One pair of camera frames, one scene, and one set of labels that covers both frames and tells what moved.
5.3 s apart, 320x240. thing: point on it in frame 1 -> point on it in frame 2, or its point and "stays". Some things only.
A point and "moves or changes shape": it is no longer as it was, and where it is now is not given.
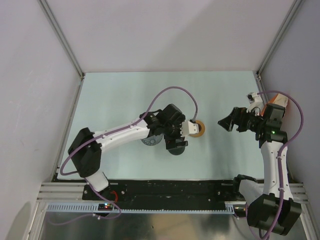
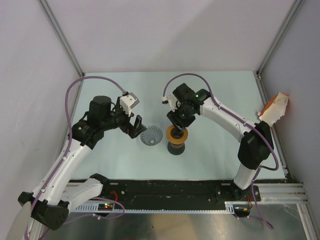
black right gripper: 238,115 -> 177,122
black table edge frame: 170,192 stays
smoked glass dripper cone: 153,140 stays
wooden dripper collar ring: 203,129 moves or changes shape
